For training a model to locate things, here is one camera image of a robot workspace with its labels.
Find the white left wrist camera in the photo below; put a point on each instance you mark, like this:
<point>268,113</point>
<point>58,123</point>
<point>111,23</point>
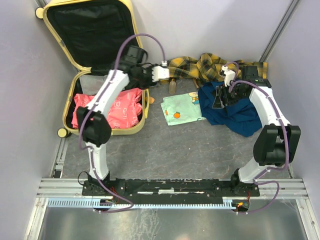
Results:
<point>160,72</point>

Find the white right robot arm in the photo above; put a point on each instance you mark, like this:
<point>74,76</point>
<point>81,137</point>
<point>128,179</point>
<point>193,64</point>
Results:
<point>277,143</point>

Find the aluminium frame rail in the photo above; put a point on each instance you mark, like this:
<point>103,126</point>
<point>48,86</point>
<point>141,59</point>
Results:
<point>293,188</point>

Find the navy blue sport shirt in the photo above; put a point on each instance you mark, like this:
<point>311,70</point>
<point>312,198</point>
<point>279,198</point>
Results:
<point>242,118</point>

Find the yellow suitcase with black lining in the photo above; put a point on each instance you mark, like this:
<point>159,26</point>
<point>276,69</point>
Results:
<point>90,33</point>

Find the yellow plaid shirt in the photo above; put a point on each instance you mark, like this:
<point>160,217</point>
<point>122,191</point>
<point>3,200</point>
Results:
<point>208,68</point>

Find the grey cloth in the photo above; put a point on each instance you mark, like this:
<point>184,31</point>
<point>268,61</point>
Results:
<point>91,84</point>

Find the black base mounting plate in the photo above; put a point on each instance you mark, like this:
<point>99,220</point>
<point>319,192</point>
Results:
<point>180,191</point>

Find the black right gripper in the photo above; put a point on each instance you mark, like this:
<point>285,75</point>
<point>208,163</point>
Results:
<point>219,102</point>

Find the small orange toy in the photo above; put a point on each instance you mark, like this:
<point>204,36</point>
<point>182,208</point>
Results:
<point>151,100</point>

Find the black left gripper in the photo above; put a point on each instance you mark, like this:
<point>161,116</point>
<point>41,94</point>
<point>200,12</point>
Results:
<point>149,83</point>

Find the mint green printed garment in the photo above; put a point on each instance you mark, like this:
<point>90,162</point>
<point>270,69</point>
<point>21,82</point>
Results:
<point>182,108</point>

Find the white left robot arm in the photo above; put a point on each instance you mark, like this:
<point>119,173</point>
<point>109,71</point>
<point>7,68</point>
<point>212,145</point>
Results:
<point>128,72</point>

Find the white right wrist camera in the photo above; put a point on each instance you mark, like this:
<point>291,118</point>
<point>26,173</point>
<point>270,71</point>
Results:
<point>229,75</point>

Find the blue slotted cable duct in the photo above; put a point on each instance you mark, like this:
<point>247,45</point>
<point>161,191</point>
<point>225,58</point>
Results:
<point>97,203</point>

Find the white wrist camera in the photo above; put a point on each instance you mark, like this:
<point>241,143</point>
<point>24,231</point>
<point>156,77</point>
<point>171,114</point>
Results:
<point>160,72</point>
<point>229,75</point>

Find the pink bear print garment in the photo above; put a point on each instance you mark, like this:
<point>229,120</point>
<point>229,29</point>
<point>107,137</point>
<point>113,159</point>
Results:
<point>123,113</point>

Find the small clear bottle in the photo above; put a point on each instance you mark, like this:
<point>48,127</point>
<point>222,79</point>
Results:
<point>172,86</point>

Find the brown wooden object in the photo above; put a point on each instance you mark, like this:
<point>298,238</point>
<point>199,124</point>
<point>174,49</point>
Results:
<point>196,83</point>

